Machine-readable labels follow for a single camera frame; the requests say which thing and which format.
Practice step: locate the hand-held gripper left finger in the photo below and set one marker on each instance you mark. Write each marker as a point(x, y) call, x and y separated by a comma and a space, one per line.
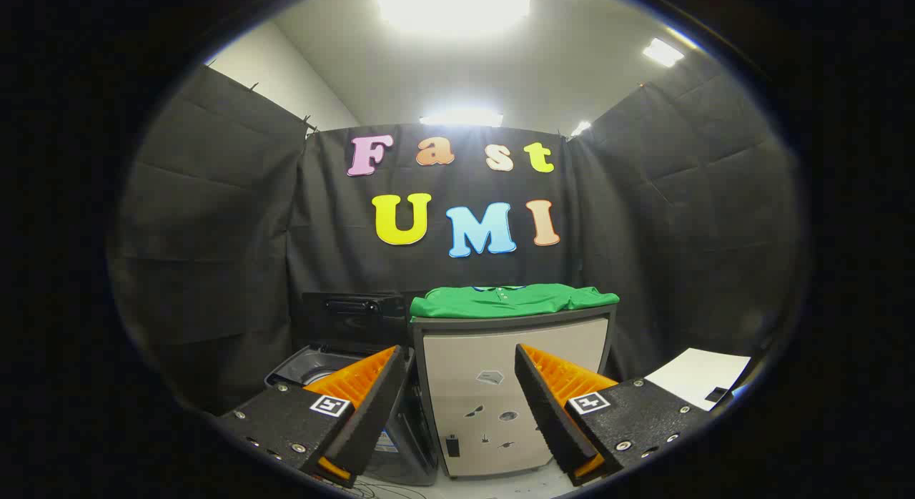
point(372, 413)

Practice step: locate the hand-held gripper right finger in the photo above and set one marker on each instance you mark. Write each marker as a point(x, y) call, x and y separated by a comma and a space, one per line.
point(547, 413)

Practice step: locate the grey washing machine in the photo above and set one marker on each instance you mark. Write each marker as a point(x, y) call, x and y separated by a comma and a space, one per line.
point(411, 442)

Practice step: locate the green polo shirt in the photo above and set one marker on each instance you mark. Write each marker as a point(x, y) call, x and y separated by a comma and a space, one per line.
point(500, 302)

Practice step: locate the grey white cabinet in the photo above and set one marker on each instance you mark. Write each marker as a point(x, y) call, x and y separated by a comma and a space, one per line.
point(472, 356)

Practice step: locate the white paper sheet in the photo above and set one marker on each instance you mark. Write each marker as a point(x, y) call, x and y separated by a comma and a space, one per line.
point(697, 377)

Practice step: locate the black backdrop cloth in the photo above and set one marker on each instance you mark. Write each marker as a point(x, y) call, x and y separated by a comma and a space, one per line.
point(214, 234)

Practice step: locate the large ceiling light panel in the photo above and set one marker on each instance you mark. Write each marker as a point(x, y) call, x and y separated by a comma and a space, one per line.
point(454, 6)

